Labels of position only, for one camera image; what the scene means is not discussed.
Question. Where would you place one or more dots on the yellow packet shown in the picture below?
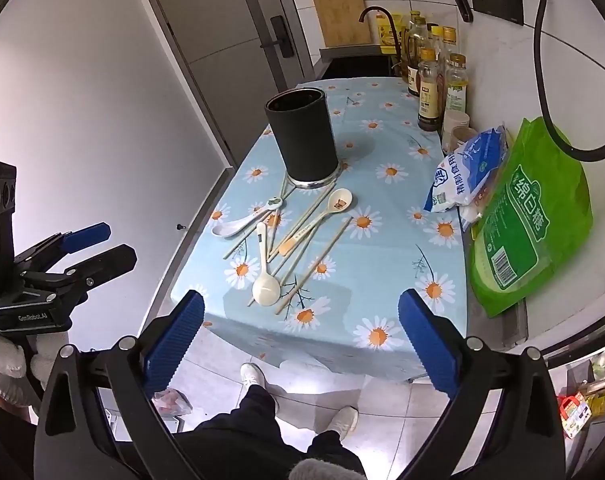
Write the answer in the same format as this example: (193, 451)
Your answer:
(387, 32)

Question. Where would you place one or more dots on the green sugar bag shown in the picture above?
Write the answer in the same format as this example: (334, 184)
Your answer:
(527, 220)

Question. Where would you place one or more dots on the person's left forearm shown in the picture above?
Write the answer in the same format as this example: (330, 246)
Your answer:
(10, 402)

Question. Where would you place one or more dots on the black sink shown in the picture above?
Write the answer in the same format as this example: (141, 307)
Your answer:
(352, 65)

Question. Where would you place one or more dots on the person's left white shoe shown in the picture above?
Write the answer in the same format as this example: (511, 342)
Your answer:
(252, 375)

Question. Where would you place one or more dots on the person's white shoe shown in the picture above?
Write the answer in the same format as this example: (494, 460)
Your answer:
(252, 375)
(342, 420)

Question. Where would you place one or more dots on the person's left hand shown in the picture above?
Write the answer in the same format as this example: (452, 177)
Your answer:
(2, 360)

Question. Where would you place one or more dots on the red printed box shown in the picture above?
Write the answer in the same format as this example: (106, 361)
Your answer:
(575, 407)

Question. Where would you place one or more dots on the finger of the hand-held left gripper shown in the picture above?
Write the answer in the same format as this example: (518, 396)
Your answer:
(87, 234)
(107, 260)

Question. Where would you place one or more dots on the person's dark trousers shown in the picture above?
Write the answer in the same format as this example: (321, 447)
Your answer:
(262, 435)

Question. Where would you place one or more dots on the beige spoon with bear print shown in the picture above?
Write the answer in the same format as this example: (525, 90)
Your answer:
(340, 202)

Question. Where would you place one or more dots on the blue white salt bag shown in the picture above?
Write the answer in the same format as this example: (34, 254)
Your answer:
(462, 175)

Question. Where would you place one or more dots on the row of condiment bottles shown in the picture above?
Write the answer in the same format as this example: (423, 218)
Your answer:
(427, 90)

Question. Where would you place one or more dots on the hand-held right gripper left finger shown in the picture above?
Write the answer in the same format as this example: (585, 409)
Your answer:
(175, 340)

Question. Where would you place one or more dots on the black curved faucet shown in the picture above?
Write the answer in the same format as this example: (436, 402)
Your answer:
(377, 8)

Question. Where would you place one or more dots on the bundle of wooden chopsticks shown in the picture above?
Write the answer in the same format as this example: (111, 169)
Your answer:
(315, 263)

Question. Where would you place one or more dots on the white-lidded jar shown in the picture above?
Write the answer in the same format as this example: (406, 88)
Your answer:
(455, 120)
(463, 137)

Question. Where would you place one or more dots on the black cylindrical utensil holder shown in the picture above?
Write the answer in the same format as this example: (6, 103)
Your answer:
(305, 135)

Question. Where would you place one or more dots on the blue daisy print tablecloth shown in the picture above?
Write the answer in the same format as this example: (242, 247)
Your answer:
(382, 260)

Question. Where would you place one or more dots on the wooden cutting board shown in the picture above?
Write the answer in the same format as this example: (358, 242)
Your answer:
(340, 15)

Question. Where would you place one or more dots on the grey door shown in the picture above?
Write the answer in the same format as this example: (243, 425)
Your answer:
(222, 10)

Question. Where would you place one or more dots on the plain cream spoon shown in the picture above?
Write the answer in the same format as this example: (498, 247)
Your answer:
(266, 287)

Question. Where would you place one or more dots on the clear plastic bag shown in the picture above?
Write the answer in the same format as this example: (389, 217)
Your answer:
(172, 402)

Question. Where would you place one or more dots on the person's right white shoe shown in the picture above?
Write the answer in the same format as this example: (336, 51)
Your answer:
(342, 420)

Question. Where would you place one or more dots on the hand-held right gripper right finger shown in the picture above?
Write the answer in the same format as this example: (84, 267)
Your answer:
(427, 340)

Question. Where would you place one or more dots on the white blue ceramic spoon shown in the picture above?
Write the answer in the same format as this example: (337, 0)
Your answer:
(227, 230)

